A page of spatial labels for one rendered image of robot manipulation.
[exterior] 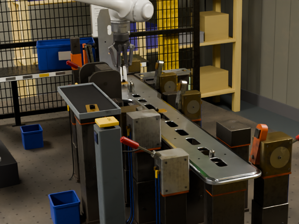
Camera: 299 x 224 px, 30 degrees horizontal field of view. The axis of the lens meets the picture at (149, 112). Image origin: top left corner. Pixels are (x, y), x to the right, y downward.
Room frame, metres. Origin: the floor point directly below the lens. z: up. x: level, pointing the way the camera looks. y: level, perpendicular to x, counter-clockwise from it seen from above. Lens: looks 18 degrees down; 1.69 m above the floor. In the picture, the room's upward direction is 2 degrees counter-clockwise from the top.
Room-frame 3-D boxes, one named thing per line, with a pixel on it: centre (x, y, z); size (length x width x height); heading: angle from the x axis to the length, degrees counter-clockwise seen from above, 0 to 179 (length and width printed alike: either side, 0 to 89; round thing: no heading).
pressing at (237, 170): (2.17, -0.04, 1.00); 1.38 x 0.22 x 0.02; 19
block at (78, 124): (1.86, 0.22, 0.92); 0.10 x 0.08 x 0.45; 19
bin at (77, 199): (1.84, 0.32, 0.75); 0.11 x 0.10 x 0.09; 19
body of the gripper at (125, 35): (2.62, 0.12, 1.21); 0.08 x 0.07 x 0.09; 109
